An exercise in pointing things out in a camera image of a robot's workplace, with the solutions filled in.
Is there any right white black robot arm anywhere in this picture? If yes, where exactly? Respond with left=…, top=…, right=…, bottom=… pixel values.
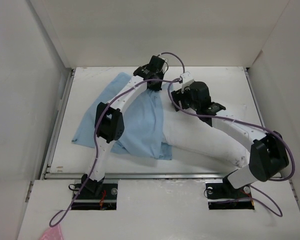
left=168, top=81, right=290, bottom=197

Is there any aluminium rail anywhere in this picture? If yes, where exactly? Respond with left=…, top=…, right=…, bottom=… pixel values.
left=37, top=68, right=76, bottom=180
left=40, top=172, right=226, bottom=180
left=244, top=67, right=265, bottom=127

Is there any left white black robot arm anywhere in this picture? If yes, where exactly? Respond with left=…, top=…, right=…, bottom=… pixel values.
left=81, top=55, right=166, bottom=199

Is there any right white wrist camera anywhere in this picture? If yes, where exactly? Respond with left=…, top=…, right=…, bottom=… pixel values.
left=180, top=71, right=195, bottom=91

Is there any front aluminium rail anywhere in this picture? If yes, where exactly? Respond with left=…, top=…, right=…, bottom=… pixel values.
left=40, top=172, right=226, bottom=180

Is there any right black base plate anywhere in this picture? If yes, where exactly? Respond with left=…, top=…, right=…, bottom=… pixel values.
left=205, top=181, right=251, bottom=200

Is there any left aluminium rail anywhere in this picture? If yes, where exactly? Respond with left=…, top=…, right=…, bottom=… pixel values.
left=37, top=68, right=76, bottom=180

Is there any right aluminium rail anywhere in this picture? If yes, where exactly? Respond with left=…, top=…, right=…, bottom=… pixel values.
left=244, top=67, right=265, bottom=127

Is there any light blue pillowcase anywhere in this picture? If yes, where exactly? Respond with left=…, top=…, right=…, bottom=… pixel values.
left=71, top=72, right=172, bottom=160

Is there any white pillow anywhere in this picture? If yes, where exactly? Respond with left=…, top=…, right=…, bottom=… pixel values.
left=159, top=83, right=248, bottom=168

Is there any pink plastic bag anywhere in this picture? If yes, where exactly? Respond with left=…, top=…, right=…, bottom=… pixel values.
left=40, top=224, right=64, bottom=240

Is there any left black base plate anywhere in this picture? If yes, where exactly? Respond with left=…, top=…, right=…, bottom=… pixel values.
left=76, top=182, right=118, bottom=201

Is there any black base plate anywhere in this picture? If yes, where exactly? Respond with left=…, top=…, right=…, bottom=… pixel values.
left=205, top=181, right=251, bottom=200
left=76, top=182, right=118, bottom=201

